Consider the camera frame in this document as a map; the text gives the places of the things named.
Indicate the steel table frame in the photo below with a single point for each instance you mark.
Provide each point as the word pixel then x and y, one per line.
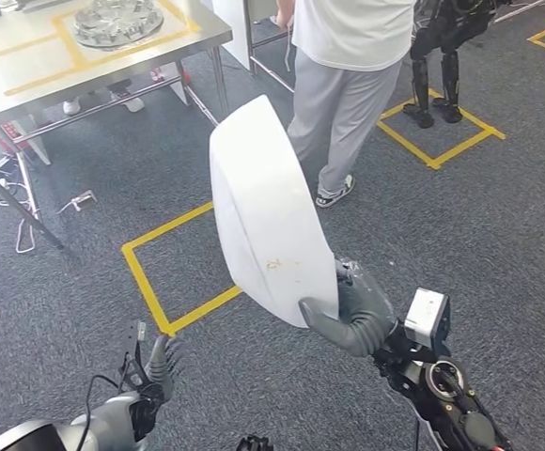
pixel 249 37

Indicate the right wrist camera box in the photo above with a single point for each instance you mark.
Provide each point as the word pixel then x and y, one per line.
pixel 425 317

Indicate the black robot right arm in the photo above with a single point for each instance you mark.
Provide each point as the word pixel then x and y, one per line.
pixel 441 398

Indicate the black humanoid robot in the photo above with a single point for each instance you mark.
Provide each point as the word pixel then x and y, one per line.
pixel 441 34

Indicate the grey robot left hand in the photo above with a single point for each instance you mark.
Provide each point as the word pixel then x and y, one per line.
pixel 159 367

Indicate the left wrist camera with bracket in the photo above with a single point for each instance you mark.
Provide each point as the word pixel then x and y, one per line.
pixel 129 345

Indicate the steel workbench table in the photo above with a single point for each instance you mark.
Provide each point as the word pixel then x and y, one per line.
pixel 19 68

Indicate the metal floor socket box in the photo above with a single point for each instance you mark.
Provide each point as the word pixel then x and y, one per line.
pixel 85 200

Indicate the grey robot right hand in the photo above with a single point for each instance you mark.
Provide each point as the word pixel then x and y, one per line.
pixel 366 317

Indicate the white curved plastic part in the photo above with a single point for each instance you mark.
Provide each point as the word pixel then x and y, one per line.
pixel 268 211

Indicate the silver wheel hubcap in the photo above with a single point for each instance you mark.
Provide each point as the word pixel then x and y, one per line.
pixel 117 22

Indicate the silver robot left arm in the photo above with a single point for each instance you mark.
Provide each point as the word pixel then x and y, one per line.
pixel 112 423

